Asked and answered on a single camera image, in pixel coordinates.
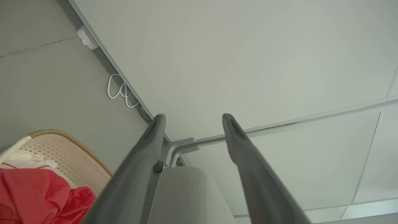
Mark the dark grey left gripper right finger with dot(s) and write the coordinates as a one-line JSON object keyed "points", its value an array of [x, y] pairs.
{"points": [[258, 186]]}

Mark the beige perforated laundry basket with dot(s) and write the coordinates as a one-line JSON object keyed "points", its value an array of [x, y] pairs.
{"points": [[73, 155]]}

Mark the black round knob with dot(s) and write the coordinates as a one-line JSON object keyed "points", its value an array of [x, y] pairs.
{"points": [[158, 167]]}

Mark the red cloth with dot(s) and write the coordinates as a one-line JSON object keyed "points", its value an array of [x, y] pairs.
{"points": [[31, 193]]}

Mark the grey metal corner bracket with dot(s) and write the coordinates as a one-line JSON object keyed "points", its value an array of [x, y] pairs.
{"points": [[174, 146]]}

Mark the white wall box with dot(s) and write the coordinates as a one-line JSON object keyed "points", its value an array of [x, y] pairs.
{"points": [[86, 36]]}

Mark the grey upholstered seat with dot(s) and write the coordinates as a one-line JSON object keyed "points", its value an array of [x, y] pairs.
{"points": [[186, 196]]}

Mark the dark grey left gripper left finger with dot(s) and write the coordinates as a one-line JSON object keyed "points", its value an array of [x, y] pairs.
{"points": [[130, 180]]}

